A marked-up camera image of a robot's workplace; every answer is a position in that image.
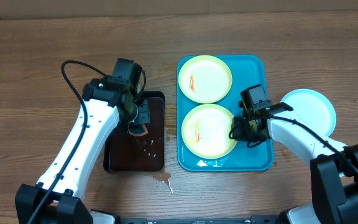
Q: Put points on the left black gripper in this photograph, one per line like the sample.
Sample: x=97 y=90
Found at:
x=144 y=117

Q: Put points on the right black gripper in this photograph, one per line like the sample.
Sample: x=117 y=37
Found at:
x=241 y=130

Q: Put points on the teal orange sponge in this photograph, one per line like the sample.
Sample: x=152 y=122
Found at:
x=137 y=131

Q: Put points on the yellow plate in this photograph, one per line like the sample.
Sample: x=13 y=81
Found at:
x=205 y=79
x=205 y=131

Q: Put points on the light blue plate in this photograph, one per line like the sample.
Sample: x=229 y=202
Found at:
x=314 y=108

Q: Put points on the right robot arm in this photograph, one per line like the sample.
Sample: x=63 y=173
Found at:
x=333 y=165

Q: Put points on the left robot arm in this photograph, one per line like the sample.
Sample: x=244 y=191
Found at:
x=57 y=197

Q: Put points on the black rectangular tray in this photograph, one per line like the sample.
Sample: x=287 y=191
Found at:
x=126 y=153

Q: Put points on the teal plastic tray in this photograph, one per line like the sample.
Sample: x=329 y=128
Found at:
x=247 y=70

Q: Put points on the yellow plate top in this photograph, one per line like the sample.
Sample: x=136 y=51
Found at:
x=205 y=79

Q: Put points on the black base frame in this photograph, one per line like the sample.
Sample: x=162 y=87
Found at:
x=197 y=220

